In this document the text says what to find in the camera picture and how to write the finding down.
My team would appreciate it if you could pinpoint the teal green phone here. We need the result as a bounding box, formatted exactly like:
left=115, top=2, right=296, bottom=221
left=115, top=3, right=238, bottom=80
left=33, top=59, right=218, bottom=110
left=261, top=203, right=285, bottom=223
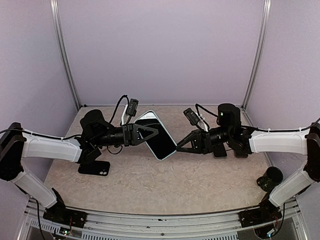
left=134, top=110, right=177, bottom=161

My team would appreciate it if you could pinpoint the right aluminium frame post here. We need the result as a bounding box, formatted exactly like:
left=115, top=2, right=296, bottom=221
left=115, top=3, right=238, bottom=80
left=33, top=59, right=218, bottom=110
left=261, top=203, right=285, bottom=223
left=241, top=0, right=272, bottom=111

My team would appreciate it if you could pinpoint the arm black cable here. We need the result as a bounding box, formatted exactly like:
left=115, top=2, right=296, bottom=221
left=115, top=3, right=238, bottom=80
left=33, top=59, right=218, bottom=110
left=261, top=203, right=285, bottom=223
left=0, top=94, right=128, bottom=156
left=194, top=103, right=320, bottom=132

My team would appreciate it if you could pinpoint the aluminium frame post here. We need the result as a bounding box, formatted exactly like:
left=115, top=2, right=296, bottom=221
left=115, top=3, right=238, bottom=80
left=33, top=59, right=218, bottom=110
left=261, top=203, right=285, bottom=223
left=241, top=0, right=272, bottom=111
left=50, top=0, right=81, bottom=111

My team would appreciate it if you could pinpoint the left aluminium frame post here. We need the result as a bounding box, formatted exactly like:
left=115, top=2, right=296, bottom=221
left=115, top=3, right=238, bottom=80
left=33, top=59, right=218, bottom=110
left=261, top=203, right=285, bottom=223
left=50, top=0, right=81, bottom=111

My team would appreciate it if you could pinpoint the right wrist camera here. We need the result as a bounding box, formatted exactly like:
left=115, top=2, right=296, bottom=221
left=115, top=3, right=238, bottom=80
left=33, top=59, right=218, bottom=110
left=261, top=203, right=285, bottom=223
left=183, top=107, right=210, bottom=132

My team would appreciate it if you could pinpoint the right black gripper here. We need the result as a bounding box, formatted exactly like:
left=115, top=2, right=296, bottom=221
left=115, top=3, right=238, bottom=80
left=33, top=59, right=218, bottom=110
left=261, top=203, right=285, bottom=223
left=175, top=125, right=232, bottom=155

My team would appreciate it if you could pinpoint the light blue phone case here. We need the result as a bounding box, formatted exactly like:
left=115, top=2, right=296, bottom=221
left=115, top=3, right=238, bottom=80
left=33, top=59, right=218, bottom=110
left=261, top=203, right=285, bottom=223
left=134, top=110, right=177, bottom=161

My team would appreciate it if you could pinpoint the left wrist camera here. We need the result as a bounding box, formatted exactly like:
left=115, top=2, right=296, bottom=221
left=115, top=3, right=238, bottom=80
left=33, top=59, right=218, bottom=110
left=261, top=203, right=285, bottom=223
left=120, top=98, right=139, bottom=126

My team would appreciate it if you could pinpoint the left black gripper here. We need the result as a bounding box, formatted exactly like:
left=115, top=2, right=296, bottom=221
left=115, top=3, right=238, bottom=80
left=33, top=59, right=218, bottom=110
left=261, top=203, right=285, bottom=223
left=93, top=122, right=159, bottom=147

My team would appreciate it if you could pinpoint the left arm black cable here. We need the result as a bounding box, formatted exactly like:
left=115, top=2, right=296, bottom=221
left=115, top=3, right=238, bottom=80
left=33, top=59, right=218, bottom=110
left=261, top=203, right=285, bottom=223
left=0, top=94, right=128, bottom=156

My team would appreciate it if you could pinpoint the black phone case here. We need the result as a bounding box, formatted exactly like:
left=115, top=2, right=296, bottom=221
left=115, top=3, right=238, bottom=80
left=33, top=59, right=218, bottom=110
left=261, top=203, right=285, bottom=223
left=78, top=160, right=111, bottom=177

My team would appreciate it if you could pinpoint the black phone silver edge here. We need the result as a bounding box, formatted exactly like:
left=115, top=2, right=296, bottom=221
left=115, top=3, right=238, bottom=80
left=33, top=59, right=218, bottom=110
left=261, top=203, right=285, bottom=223
left=212, top=147, right=228, bottom=159

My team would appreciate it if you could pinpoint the black phone red edge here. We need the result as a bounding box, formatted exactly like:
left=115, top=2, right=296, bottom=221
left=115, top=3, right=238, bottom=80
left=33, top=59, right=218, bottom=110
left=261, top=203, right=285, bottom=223
left=234, top=151, right=249, bottom=158

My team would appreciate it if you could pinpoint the front aluminium rail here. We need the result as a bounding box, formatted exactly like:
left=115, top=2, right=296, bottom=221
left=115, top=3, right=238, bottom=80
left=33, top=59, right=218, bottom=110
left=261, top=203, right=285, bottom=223
left=16, top=198, right=310, bottom=240

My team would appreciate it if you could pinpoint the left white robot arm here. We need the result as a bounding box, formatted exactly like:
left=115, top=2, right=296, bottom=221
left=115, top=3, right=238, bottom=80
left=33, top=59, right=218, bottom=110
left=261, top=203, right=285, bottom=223
left=0, top=109, right=159, bottom=223

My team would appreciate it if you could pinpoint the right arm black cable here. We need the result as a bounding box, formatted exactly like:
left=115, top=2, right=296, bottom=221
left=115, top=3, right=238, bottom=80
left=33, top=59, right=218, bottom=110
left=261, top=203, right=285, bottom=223
left=194, top=103, right=320, bottom=132

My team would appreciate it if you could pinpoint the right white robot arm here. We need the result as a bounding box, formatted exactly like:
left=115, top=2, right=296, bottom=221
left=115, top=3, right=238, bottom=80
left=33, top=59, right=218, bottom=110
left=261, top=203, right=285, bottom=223
left=176, top=103, right=320, bottom=222

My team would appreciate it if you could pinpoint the dark green mug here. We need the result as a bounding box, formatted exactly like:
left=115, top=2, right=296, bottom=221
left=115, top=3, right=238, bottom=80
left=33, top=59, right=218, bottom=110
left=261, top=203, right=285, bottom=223
left=256, top=166, right=284, bottom=192

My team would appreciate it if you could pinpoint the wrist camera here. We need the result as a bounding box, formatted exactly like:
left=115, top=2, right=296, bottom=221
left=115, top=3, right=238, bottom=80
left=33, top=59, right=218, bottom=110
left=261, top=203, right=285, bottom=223
left=183, top=107, right=210, bottom=132
left=120, top=98, right=139, bottom=126

